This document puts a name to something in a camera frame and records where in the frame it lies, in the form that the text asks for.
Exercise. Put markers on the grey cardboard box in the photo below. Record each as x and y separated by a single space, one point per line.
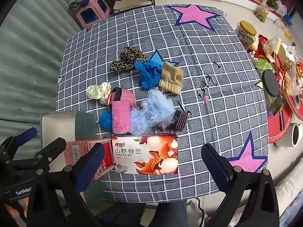
59 127

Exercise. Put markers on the person's leg in jeans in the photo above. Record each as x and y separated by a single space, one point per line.
165 215

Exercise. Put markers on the pink foam sponge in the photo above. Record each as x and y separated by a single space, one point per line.
120 118

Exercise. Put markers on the pink plastic stool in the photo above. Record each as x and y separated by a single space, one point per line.
94 7

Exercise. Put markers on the black round disc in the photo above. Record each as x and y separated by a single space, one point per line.
272 82

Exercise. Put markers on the large blue plastic shoe cover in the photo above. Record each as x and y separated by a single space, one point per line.
148 74

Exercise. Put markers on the clear jar with gold lid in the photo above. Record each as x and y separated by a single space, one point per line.
247 28

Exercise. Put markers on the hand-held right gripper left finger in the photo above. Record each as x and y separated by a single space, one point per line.
93 162

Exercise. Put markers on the light blue fluffy cloth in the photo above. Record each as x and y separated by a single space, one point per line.
153 106

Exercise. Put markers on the yellow green bag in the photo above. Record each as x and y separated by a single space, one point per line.
261 14

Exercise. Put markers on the red patterned carton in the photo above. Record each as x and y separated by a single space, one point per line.
75 147

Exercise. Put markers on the grey checked star tablecloth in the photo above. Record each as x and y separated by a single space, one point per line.
189 52

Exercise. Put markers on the white dotted scrunchie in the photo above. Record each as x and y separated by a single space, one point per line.
97 91

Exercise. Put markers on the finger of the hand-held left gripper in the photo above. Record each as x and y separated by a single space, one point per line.
26 134
53 146

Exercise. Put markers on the floral tissue packet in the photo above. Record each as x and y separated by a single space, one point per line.
146 156

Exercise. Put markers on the red round table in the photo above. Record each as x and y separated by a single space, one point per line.
287 123

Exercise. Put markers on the leopard print scrunchie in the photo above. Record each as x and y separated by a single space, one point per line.
129 56

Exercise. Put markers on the dark striped knit sock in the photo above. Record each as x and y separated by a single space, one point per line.
178 120

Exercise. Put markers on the white bedding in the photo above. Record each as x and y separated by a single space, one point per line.
288 194

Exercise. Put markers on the white round container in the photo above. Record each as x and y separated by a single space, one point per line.
296 134

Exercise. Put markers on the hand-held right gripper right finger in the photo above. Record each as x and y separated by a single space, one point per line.
214 167

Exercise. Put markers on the pile of colourful packets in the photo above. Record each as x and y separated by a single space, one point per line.
279 52

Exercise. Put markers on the beige sock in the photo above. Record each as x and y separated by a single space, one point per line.
171 75

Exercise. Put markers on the pink navy knit sock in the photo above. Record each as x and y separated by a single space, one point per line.
125 95

